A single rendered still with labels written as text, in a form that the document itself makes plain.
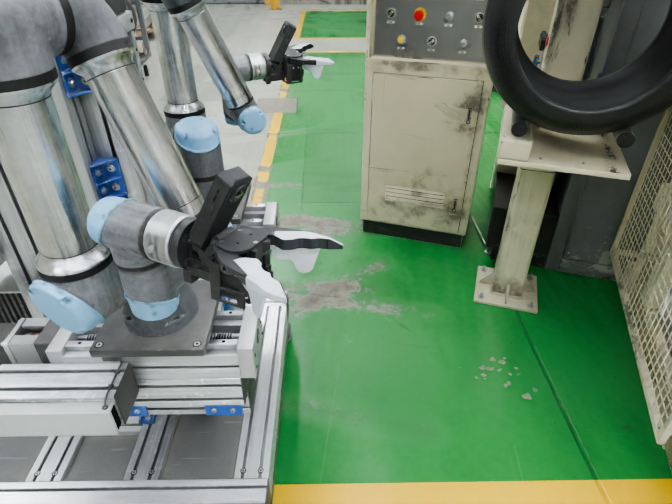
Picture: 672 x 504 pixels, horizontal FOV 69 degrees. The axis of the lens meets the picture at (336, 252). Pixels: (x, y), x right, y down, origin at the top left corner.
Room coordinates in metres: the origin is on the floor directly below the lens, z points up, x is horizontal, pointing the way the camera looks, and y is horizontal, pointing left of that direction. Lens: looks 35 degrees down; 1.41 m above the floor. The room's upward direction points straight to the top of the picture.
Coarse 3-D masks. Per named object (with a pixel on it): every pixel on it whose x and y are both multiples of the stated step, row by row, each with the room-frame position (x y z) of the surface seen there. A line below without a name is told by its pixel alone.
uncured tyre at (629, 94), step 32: (512, 0) 1.36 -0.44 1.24; (512, 32) 1.35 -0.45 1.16; (512, 64) 1.35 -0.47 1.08; (640, 64) 1.50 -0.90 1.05; (512, 96) 1.35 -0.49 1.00; (544, 96) 1.33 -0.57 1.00; (576, 96) 1.54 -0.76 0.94; (608, 96) 1.50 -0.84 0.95; (640, 96) 1.25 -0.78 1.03; (544, 128) 1.35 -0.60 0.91; (576, 128) 1.30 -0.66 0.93; (608, 128) 1.28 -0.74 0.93
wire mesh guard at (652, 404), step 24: (648, 168) 1.58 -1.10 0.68; (648, 192) 1.48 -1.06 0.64; (624, 216) 1.59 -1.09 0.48; (648, 216) 1.39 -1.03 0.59; (624, 240) 1.51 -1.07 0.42; (648, 240) 1.32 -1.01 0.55; (624, 264) 1.42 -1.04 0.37; (624, 288) 1.33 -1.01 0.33; (624, 312) 1.24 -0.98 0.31; (648, 312) 1.10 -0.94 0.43; (648, 384) 0.92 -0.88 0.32; (648, 408) 0.85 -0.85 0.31
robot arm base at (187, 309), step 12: (180, 288) 0.76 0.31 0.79; (180, 300) 0.75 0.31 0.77; (192, 300) 0.78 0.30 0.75; (180, 312) 0.74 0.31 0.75; (192, 312) 0.76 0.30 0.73; (132, 324) 0.71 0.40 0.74; (144, 324) 0.71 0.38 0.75; (156, 324) 0.71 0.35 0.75; (168, 324) 0.71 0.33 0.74; (180, 324) 0.73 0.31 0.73; (144, 336) 0.70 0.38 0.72; (156, 336) 0.70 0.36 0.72
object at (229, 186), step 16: (224, 176) 0.52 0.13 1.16; (240, 176) 0.53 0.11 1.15; (208, 192) 0.52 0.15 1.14; (224, 192) 0.51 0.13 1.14; (240, 192) 0.53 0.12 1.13; (208, 208) 0.52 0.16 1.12; (224, 208) 0.52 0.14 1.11; (208, 224) 0.52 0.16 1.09; (224, 224) 0.54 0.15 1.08; (192, 240) 0.52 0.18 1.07; (208, 240) 0.52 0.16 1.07
